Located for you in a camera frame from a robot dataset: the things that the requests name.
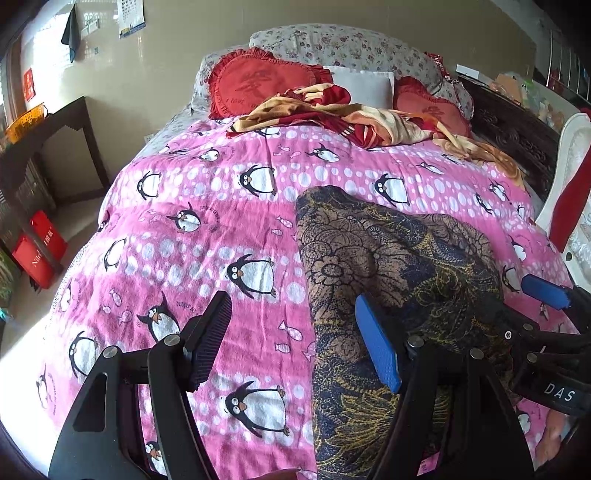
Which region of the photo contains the dark blue gold patterned garment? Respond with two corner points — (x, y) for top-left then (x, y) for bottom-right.
(295, 186), (514, 479)

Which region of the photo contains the right hand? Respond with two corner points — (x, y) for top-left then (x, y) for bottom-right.
(535, 409), (571, 467)

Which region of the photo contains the white ornate chair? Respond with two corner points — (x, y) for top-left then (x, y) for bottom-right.
(536, 110), (590, 289)

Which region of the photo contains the red cloth on chair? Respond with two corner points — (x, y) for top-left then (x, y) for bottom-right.
(548, 108), (591, 254)

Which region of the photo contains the dark wooden headboard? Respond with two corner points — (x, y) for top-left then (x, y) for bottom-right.
(459, 75), (559, 201)

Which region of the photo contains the red box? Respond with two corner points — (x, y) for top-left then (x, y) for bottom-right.
(11, 209), (69, 291)

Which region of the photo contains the metal stair railing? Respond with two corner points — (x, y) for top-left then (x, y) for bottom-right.
(545, 30), (590, 107)

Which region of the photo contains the red heart pillow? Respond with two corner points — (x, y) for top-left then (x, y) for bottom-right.
(393, 76), (471, 137)
(207, 47), (332, 120)

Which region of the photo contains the pink penguin blanket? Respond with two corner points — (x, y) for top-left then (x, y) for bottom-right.
(34, 121), (574, 476)

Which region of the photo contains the dark wooden table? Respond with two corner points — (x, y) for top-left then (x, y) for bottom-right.
(0, 95), (112, 273)

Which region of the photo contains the white pillow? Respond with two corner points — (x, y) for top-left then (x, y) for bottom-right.
(325, 66), (396, 109)

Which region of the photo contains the red and gold blanket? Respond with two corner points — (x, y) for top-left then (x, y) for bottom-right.
(226, 83), (525, 189)

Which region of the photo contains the floral pillow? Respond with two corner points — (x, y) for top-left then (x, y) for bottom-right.
(249, 23), (474, 120)

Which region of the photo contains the orange basket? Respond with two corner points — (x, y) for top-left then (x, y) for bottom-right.
(5, 103), (48, 144)

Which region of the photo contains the floral bed sheet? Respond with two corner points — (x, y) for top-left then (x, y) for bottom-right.
(133, 48), (250, 160)

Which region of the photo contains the dark hanging cloth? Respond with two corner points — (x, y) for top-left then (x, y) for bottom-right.
(61, 4), (81, 64)

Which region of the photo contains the wall calendar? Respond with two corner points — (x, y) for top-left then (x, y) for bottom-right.
(117, 0), (145, 39)

